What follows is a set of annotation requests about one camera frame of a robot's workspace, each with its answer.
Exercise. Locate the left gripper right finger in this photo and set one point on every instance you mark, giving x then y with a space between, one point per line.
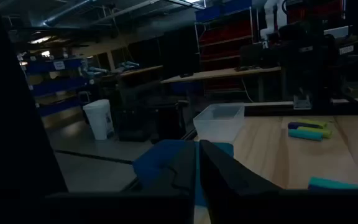
225 177

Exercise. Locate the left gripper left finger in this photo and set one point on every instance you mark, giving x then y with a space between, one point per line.
182 174

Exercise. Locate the green rectangular block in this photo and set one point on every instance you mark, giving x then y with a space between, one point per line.
322 132
315 122

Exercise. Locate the grey-blue benchtop robot arm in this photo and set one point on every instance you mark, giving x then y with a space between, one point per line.
95 70
129 65

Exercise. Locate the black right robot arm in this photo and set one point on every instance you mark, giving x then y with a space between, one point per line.
309 71

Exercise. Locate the blue plastic bin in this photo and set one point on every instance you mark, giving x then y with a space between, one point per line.
141 161

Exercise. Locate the clear plastic bin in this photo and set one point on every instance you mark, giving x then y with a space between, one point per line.
219 124

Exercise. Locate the black equipment cart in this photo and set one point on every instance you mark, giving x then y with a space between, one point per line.
154 118

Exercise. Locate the white plastic bucket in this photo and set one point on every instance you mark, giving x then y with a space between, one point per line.
98 121

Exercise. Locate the wooden workbench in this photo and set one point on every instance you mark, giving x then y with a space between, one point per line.
216 74
141 71

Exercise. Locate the red bin storage shelf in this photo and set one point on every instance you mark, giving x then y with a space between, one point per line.
225 31

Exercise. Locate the blue bin storage shelf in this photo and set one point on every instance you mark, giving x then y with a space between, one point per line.
51 85

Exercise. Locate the black folding room divider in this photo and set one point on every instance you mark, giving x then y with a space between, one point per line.
5 109

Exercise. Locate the silver mounting bracket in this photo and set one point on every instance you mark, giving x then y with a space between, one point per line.
301 102

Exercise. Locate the silver ventilation duct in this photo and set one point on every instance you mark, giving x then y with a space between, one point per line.
61 14

